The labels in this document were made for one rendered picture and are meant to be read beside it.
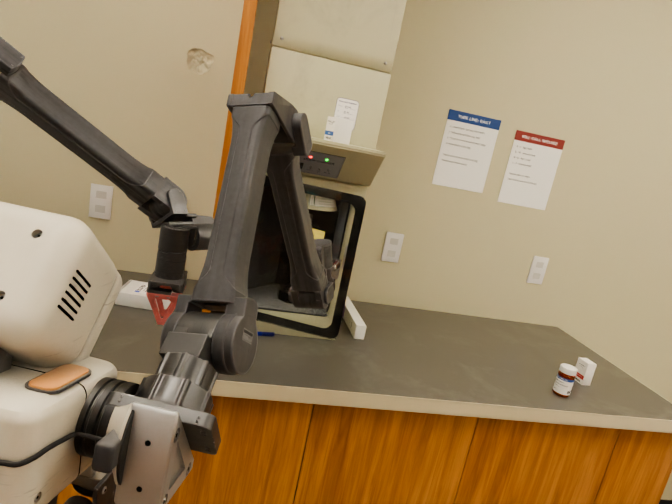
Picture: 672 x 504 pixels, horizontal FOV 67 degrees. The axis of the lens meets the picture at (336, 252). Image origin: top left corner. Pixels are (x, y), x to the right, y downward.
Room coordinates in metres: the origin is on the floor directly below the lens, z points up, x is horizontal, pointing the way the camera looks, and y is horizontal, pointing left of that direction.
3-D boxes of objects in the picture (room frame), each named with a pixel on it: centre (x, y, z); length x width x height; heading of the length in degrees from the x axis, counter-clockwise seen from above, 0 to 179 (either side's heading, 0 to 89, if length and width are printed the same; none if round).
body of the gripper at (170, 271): (0.99, 0.33, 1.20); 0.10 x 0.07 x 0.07; 12
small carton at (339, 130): (1.33, 0.06, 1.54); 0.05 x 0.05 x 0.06; 30
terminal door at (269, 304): (1.32, 0.10, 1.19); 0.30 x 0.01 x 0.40; 83
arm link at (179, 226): (0.99, 0.32, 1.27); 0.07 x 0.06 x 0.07; 144
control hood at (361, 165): (1.33, 0.09, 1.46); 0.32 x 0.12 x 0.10; 103
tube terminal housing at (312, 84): (1.50, 0.13, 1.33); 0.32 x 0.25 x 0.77; 103
